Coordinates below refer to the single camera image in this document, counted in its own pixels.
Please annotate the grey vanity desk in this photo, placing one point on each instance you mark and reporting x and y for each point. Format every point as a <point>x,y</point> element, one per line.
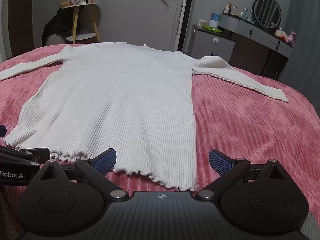
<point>260,37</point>

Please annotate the black clothing heap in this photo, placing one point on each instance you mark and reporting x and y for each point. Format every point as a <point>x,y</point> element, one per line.
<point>57,23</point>

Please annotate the white ribbed knit sweater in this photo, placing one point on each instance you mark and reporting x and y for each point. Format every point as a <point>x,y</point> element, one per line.
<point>120,92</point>

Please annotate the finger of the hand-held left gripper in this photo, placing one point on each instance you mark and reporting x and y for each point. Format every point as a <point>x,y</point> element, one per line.
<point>37,153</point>
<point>2,131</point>

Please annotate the small brown box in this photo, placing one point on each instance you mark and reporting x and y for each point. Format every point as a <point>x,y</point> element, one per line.
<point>65,3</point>

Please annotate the pink ribbed blanket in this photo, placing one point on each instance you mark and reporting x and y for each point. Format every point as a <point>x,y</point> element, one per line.
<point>250,130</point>

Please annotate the brown wooden door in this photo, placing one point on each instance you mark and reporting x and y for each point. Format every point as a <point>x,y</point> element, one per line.
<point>21,17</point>

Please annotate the pale blue cosmetic bottle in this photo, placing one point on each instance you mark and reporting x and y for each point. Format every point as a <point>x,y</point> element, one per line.
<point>250,15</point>

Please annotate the green leaf-shaped tray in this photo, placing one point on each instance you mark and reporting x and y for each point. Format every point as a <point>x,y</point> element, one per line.
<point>212,29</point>

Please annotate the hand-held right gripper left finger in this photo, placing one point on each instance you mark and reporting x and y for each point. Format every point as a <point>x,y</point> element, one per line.
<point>107,160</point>

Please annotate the purple plush toy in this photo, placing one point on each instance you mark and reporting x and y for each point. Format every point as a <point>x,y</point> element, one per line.
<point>291,37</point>

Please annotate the blue and white box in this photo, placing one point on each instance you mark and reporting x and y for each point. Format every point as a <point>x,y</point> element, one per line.
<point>215,20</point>

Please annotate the round yellow-legged side table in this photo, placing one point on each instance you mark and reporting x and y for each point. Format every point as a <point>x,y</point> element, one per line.
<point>82,36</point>

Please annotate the teal cosmetic bottle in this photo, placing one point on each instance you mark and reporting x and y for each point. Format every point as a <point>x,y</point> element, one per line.
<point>245,13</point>

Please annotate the reed diffuser bottle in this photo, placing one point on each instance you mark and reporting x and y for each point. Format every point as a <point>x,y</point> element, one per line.
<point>227,9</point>

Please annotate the white tower fan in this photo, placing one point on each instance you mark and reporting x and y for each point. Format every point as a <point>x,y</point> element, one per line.
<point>183,17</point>

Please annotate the white bowl with red items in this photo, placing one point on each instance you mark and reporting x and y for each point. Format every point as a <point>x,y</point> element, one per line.
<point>280,33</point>

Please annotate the grey drawer cabinet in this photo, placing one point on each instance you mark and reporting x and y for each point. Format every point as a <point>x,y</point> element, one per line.
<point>212,48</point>

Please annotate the small pale cosmetic bottle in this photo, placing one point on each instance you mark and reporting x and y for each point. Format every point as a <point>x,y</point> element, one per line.
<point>234,10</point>

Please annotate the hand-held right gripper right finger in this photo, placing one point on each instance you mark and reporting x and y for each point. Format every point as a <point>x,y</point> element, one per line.
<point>219,161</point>

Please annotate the round black-framed mirror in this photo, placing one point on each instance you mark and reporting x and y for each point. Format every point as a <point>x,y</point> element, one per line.
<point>267,11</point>

